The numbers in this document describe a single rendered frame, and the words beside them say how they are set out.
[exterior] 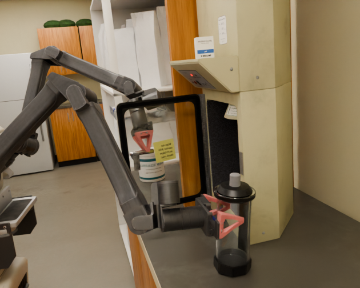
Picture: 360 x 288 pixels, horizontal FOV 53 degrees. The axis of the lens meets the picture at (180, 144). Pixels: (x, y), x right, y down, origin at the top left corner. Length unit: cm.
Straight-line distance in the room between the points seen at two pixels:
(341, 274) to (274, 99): 50
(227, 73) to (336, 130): 55
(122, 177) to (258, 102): 44
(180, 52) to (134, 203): 64
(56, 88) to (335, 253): 90
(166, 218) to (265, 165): 36
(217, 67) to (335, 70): 52
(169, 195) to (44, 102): 43
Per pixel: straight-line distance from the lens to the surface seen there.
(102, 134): 99
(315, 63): 148
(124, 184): 95
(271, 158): 112
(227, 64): 102
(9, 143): 112
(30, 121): 109
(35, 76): 162
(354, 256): 117
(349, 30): 134
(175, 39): 136
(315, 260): 112
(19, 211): 144
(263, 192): 114
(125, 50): 236
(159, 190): 92
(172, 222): 92
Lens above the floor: 151
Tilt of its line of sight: 13 degrees down
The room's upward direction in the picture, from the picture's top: 5 degrees counter-clockwise
